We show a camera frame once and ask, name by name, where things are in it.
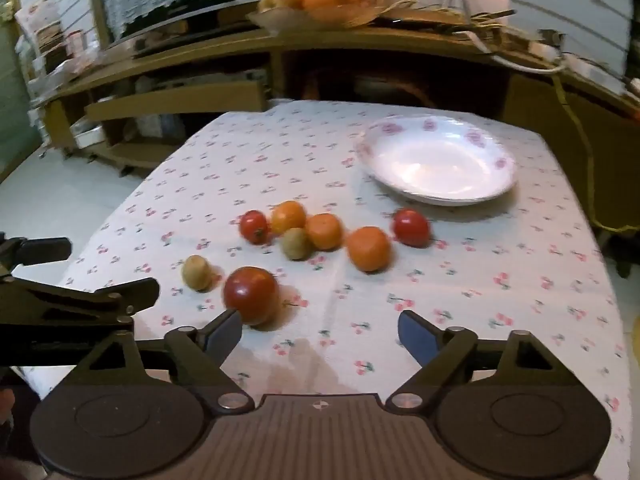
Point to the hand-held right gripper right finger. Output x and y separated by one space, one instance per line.
415 334

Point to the dried straw bundle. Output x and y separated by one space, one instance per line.
430 6

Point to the white power strip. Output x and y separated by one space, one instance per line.
575 62

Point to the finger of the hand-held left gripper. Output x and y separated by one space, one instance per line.
45 249
100 302

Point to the wooden desk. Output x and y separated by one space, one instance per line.
200 57

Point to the cherry print tablecloth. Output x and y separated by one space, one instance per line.
300 160

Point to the cluttered wall shelf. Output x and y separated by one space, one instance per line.
50 35

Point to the white floral plate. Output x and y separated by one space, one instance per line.
440 160

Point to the brown kiwi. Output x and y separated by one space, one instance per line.
196 272
296 244

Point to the small red tomato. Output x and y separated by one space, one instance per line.
253 226
411 227

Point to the large dark red tomato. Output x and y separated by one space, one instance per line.
250 294

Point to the orange mandarin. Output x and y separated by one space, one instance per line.
369 249
326 231
289 216

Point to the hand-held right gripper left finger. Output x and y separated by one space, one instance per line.
226 334

